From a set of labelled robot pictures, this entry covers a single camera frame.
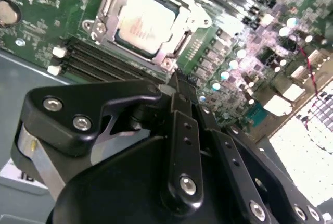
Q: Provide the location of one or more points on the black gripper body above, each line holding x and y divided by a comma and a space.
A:
117, 195

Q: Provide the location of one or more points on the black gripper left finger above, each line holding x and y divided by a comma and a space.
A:
65, 109

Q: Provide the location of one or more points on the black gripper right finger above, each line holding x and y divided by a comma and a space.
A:
234, 161

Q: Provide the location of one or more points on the silver square CPU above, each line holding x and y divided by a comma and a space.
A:
145, 23

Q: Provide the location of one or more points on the metal socket cover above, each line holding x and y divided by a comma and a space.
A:
113, 26

